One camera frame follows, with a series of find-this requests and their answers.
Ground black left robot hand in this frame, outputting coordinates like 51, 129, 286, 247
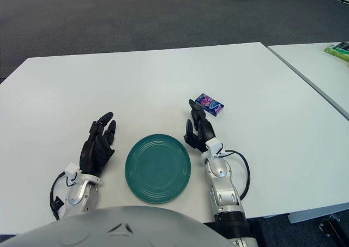
79, 111, 117, 177

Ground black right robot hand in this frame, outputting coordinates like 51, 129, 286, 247
184, 99, 216, 153

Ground purple blue gum box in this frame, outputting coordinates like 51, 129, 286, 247
195, 93, 225, 116

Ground teal round plate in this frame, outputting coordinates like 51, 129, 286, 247
124, 134, 191, 204

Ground grey robot torso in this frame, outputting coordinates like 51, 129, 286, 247
0, 205, 232, 247

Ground green white package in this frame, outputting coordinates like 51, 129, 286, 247
323, 41, 349, 62

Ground black table foot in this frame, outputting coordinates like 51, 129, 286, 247
318, 213, 349, 247

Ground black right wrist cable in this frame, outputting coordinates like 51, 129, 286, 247
223, 150, 251, 201

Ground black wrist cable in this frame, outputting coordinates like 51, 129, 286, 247
49, 172, 67, 221
223, 150, 251, 201

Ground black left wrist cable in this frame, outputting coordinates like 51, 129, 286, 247
49, 172, 67, 221

